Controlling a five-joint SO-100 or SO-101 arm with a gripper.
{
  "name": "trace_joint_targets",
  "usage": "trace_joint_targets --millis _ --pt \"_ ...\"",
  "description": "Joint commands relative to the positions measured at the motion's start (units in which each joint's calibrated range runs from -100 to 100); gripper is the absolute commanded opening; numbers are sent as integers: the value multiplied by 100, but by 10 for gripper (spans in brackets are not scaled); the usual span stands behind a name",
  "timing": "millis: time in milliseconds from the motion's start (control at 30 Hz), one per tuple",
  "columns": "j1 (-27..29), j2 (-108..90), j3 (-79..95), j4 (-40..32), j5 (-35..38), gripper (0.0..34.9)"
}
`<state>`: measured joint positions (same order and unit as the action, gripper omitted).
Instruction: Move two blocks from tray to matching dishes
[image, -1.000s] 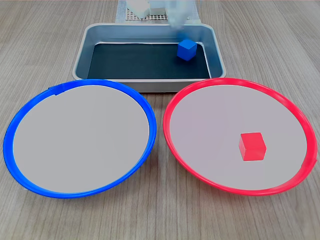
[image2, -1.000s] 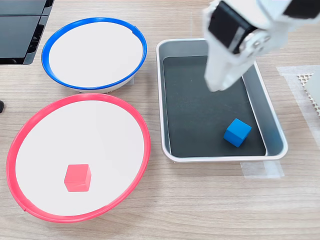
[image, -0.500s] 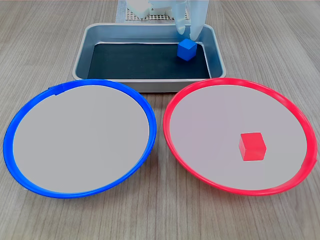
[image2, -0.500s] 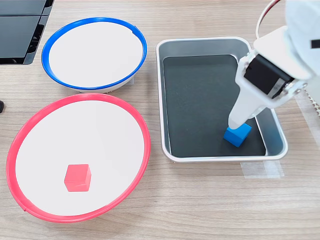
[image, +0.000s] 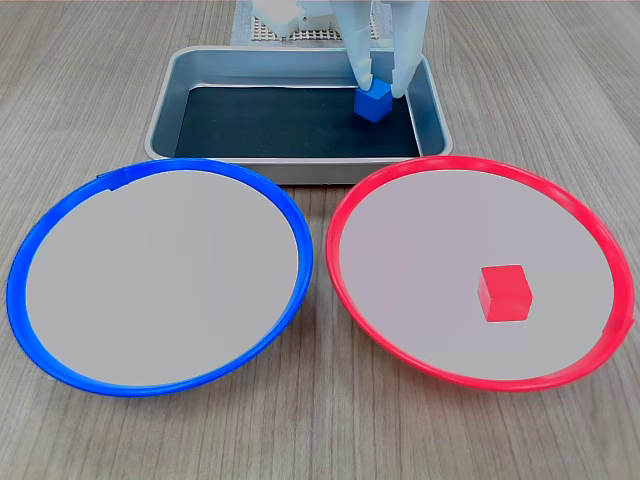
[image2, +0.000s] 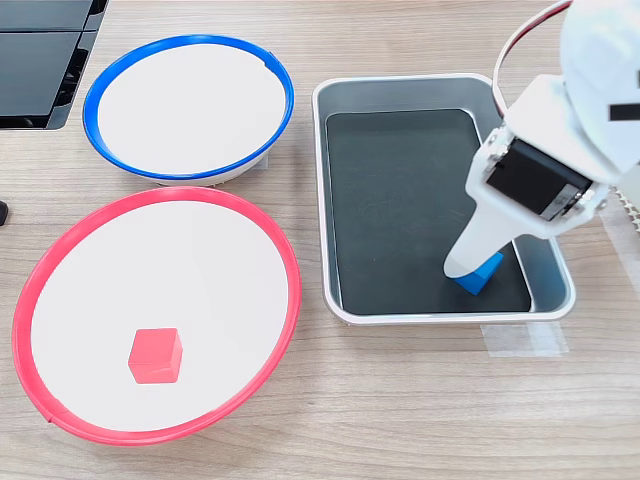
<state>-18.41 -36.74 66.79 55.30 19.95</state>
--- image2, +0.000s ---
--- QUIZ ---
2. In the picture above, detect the blue cube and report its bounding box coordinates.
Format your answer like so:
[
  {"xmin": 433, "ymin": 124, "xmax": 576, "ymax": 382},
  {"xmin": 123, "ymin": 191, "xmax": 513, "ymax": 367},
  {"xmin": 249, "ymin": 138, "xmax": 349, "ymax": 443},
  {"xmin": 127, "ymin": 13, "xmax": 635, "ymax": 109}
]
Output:
[{"xmin": 452, "ymin": 251, "xmax": 505, "ymax": 297}]

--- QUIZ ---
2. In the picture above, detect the red cube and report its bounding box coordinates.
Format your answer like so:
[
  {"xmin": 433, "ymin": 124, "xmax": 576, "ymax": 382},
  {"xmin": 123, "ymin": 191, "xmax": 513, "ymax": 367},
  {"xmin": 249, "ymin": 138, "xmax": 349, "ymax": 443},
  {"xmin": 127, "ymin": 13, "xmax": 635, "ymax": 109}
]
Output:
[{"xmin": 127, "ymin": 327, "xmax": 184, "ymax": 386}]

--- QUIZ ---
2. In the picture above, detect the black tray mat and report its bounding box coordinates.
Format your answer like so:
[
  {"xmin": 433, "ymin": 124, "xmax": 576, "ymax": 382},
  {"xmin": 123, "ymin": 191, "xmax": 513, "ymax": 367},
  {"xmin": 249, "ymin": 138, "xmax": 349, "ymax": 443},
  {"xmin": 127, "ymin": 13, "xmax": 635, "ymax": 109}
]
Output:
[{"xmin": 324, "ymin": 108, "xmax": 532, "ymax": 316}]

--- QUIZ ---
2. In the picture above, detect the steel tray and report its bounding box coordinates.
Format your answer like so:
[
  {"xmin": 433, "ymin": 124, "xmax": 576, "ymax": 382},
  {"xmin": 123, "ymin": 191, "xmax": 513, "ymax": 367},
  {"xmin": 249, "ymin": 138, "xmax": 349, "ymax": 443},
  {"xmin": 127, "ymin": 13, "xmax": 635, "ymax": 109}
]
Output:
[{"xmin": 311, "ymin": 73, "xmax": 577, "ymax": 326}]

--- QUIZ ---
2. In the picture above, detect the clear tape piece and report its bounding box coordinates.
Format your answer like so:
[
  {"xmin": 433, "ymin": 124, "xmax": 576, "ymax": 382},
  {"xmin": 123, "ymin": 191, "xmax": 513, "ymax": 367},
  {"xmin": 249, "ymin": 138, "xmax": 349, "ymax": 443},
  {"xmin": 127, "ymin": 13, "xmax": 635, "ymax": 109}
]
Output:
[{"xmin": 479, "ymin": 322, "xmax": 569, "ymax": 358}]

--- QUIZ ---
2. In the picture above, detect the long clear tape strip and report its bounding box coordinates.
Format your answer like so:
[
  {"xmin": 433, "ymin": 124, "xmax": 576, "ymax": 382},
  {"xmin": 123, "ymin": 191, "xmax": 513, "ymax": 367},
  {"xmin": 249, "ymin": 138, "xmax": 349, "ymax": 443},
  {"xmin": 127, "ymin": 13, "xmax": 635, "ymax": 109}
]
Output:
[{"xmin": 598, "ymin": 207, "xmax": 640, "ymax": 292}]

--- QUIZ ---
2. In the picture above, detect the red-rimmed white plate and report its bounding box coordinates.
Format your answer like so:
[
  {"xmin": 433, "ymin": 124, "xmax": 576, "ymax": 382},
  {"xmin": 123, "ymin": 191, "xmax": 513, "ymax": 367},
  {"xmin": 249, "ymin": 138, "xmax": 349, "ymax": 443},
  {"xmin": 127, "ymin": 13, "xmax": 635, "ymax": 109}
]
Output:
[{"xmin": 11, "ymin": 186, "xmax": 303, "ymax": 447}]

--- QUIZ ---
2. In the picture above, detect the blue-rimmed white plate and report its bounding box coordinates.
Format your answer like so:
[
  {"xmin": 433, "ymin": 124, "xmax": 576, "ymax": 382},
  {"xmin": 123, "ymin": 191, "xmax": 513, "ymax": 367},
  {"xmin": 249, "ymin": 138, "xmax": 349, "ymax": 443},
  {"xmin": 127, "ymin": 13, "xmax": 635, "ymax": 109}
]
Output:
[{"xmin": 82, "ymin": 33, "xmax": 296, "ymax": 188}]

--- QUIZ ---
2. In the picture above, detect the black panelled device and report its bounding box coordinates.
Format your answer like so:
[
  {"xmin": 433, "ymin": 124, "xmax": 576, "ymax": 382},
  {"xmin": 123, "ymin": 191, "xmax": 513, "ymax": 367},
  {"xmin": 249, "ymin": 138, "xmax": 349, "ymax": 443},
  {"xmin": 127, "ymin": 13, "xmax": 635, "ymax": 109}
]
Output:
[{"xmin": 0, "ymin": 0, "xmax": 109, "ymax": 132}]

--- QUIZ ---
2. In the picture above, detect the pale perforated base plate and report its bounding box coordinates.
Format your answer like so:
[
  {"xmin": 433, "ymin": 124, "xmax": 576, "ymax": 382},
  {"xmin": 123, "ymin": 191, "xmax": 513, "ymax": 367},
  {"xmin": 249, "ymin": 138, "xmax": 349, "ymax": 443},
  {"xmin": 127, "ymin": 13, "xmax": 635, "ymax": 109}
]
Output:
[{"xmin": 610, "ymin": 183, "xmax": 640, "ymax": 233}]

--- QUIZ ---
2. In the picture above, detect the red and white servo cable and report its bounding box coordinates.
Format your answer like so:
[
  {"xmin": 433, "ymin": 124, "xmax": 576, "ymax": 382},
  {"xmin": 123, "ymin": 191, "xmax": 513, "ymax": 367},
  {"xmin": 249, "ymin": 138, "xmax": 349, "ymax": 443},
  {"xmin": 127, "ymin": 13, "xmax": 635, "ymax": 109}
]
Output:
[{"xmin": 491, "ymin": 0, "xmax": 574, "ymax": 121}]

